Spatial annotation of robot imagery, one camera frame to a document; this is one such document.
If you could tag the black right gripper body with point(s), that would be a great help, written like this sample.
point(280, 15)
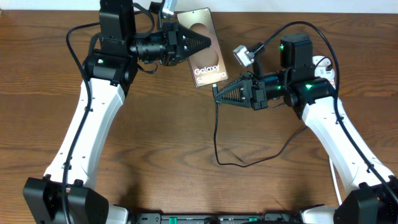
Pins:
point(259, 96)

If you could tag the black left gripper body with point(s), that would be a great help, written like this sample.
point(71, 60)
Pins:
point(171, 54)

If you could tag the gold Galaxy smartphone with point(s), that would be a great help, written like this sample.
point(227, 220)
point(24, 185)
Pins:
point(207, 63)

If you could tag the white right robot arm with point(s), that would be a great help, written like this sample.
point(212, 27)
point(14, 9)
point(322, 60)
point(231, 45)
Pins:
point(307, 83)

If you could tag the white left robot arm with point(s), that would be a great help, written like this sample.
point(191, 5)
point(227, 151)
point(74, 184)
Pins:
point(129, 37)

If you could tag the white USB charger plug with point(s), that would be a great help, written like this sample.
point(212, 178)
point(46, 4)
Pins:
point(327, 71)

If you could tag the white power strip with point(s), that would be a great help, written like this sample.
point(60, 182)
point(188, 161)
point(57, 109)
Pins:
point(319, 61)

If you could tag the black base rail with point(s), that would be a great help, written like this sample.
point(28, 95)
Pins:
point(267, 217)

